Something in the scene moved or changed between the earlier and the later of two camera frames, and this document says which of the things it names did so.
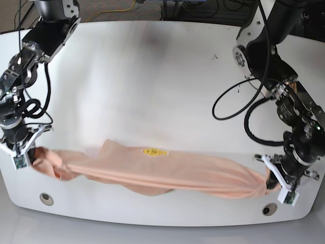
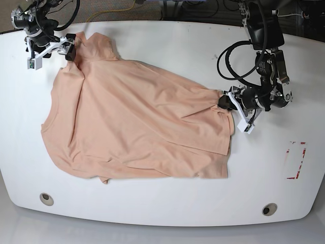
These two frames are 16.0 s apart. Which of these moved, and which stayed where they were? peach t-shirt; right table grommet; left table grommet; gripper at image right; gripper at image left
Moved: gripper at image left; gripper at image right; peach t-shirt
Stayed: right table grommet; left table grommet
